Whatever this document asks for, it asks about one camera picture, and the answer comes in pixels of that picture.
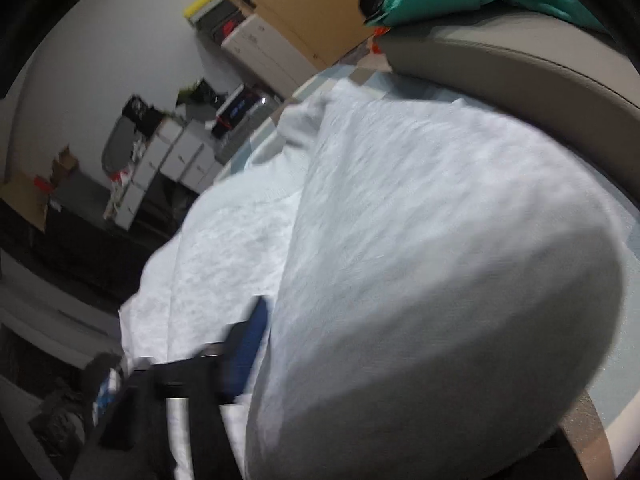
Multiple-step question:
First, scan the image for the white desk with drawers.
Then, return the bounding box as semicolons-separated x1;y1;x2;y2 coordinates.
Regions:
102;120;223;231

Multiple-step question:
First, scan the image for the black shoe box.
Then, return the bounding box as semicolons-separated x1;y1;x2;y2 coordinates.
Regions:
192;0;246;43

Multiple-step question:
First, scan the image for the black labelled box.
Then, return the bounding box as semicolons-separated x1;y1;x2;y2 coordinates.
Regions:
121;95;163;136

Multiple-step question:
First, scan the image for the small open cardboard box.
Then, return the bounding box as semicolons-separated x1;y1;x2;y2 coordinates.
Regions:
52;145;81;181

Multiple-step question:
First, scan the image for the white curtain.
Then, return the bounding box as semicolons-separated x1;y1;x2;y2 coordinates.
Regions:
0;250;121;361

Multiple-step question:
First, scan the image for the green plant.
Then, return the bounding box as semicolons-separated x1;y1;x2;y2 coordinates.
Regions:
175;78;221;111

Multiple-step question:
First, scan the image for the tan board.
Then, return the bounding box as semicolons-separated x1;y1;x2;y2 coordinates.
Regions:
0;170;51;233

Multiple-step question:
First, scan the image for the yellow box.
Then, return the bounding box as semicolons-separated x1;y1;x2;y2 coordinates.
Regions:
183;0;221;23

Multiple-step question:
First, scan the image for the black box with red stripe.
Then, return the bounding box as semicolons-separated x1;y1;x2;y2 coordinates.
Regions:
212;85;266;136

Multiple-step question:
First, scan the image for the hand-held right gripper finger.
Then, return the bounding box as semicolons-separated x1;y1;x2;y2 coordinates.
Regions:
70;296;271;480

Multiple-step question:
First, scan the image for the silver flat suitcase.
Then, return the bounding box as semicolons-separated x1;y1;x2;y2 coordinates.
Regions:
215;95;282;161

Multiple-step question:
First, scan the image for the wooden door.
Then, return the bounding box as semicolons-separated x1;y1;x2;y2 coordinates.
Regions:
165;0;381;76

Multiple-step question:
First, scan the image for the grey mini fridge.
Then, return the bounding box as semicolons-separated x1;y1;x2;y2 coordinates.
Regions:
45;180;171;261

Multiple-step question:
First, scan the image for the blue plaid cloth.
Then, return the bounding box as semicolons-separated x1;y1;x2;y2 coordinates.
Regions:
92;367;126;413

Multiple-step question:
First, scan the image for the light grey hoodie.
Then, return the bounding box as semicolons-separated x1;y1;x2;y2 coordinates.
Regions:
245;80;626;480

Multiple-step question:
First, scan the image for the grey framed mirror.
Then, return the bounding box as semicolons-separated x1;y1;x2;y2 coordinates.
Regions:
101;117;138;171

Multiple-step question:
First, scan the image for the beige sofa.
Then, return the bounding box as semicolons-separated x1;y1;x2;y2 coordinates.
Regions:
380;10;640;201

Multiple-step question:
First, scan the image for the tall black cabinet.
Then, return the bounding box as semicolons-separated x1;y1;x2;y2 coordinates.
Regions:
0;200;151;301

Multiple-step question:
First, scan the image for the white upright suitcase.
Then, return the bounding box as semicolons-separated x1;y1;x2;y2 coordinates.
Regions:
221;14;321;96

